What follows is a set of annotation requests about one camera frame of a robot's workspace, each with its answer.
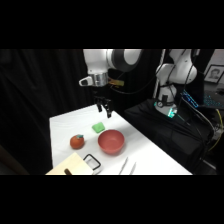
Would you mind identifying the black curtain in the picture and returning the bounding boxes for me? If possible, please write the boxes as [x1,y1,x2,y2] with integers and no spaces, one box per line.
[0,49,161,176]

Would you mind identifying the orange toy fruit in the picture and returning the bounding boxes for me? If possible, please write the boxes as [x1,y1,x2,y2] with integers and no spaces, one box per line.
[69,134,85,150]

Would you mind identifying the small green light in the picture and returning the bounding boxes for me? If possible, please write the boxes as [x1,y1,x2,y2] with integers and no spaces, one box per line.
[166,108,177,119]

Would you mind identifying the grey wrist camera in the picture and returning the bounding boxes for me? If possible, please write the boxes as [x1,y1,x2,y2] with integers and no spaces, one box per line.
[78,76,93,88]

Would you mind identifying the light wooden board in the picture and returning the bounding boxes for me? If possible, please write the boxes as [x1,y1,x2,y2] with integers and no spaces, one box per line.
[45,152,95,176]

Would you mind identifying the yellow cable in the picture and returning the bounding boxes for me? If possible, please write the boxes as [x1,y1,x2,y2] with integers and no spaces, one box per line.
[208,108,224,152]

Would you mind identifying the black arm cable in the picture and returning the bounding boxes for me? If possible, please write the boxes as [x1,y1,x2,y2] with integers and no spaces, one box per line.
[109,49,168,95]

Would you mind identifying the framed portrait picture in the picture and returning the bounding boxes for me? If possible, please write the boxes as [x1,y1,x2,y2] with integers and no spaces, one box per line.
[203,64,224,85]

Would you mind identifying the pink bowl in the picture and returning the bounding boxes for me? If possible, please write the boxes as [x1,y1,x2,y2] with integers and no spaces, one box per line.
[97,129,126,156]

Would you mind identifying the green triangle block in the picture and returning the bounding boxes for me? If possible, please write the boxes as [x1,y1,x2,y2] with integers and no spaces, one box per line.
[91,122,106,134]

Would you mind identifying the backlit keyboard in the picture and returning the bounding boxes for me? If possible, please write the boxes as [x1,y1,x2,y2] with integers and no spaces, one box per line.
[203,93,224,110]

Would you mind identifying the black covered robot stand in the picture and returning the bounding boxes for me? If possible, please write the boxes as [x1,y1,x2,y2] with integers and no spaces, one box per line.
[123,98,217,176]

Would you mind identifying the blue lit device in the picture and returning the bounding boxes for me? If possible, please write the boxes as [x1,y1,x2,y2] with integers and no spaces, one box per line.
[181,90,200,109]

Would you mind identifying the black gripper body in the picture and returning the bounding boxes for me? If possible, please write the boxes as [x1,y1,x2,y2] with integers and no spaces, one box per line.
[92,85,113,106]

